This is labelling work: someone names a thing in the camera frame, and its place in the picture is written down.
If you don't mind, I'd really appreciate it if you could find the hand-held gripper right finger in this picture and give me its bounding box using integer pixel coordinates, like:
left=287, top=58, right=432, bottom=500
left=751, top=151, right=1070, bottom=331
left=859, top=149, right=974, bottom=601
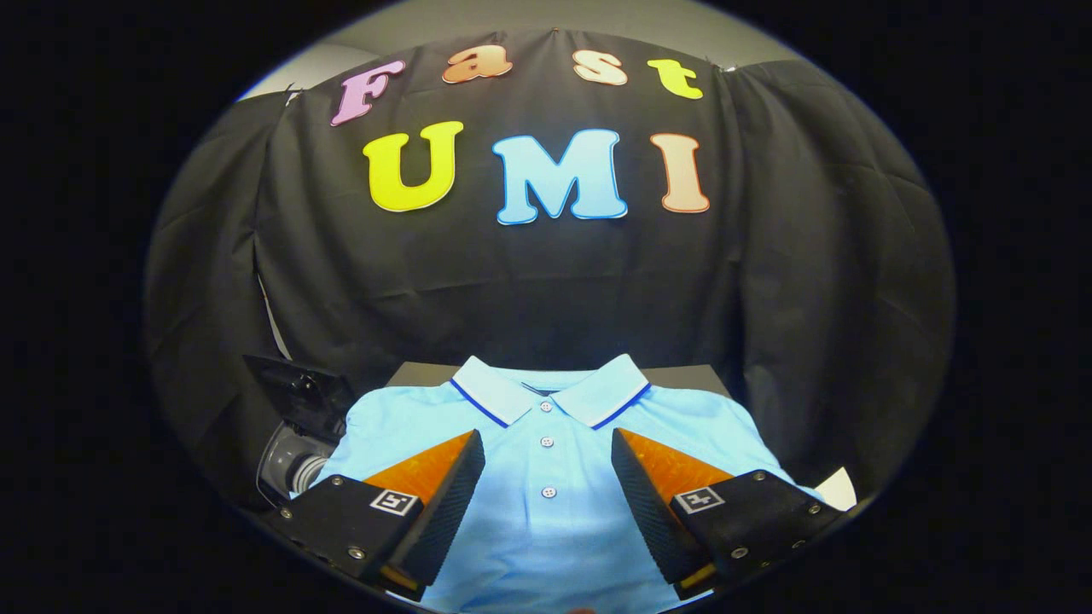
left=611, top=428, right=845, bottom=600

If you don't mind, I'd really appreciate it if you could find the light blue polo shirt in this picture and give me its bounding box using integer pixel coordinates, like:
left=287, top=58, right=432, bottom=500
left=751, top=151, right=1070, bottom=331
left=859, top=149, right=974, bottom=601
left=290, top=354, right=824, bottom=614

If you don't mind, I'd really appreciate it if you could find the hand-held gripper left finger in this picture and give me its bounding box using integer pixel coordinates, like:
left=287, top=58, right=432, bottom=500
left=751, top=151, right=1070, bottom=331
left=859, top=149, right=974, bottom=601
left=260, top=429, right=487, bottom=602

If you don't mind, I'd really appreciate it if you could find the beige cabinet with dark top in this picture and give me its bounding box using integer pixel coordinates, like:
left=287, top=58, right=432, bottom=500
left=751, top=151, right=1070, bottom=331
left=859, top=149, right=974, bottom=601
left=386, top=362, right=733, bottom=398

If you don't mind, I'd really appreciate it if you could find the dark washing machine lid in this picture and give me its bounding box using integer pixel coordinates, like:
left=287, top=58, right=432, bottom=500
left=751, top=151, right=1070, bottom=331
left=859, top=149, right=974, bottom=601
left=243, top=354, right=356, bottom=444

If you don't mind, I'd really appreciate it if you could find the black backdrop cloth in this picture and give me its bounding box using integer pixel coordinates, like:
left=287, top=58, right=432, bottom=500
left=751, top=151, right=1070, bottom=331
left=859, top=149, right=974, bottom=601
left=143, top=30, right=956, bottom=513

